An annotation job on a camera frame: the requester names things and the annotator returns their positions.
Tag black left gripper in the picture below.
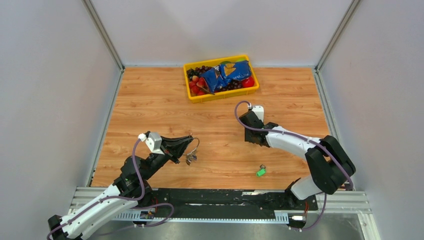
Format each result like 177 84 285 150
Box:
142 135 193 180

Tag large metal keyring with keys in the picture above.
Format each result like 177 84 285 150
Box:
184 132 200 166

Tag green tagged key bunch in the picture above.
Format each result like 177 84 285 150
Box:
255 164 267 177

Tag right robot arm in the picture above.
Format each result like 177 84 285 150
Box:
238 110 356 209

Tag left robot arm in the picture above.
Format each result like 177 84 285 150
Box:
46 131 195 240

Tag red tomato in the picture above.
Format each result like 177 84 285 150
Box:
241 76 255 88

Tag red strawberries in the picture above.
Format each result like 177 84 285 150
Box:
188 75 209 96

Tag blue snack bag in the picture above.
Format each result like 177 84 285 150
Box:
200 60 253 93

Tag yellow plastic bin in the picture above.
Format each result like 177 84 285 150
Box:
183 55 260 103

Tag dark grape bunch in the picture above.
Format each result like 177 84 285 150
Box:
185 65 212 79

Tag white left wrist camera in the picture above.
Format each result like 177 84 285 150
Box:
138 131 165 155

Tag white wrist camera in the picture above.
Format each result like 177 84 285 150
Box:
138 131 165 155
249 105 265 122

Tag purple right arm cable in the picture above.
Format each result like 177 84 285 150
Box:
234 100 355 232

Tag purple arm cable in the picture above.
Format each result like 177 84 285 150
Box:
47 138 175 240
234 100 355 232

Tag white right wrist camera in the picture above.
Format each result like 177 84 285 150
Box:
249 105 265 122

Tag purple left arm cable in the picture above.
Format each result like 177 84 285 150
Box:
47 138 175 240

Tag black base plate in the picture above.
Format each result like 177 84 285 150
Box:
139 188 318 220

